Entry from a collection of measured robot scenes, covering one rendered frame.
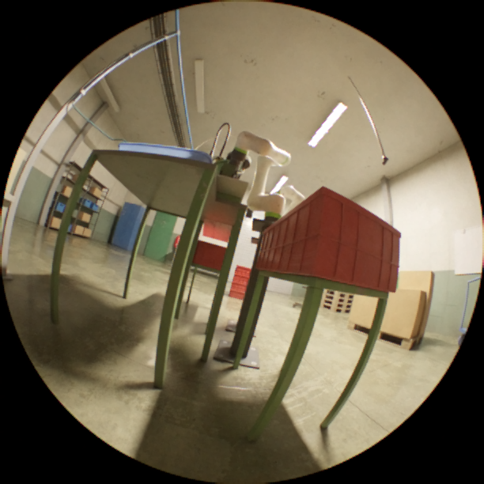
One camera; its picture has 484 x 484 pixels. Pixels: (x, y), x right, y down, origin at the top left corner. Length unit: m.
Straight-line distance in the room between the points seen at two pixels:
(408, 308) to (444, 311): 2.04
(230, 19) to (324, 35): 1.56
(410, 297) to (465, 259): 2.27
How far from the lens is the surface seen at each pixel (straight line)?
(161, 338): 0.64
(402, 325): 2.49
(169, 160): 0.70
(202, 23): 3.96
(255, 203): 1.18
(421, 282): 2.83
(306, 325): 0.41
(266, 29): 3.65
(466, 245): 4.46
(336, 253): 0.41
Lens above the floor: 0.60
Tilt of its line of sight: 9 degrees up
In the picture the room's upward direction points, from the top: 15 degrees clockwise
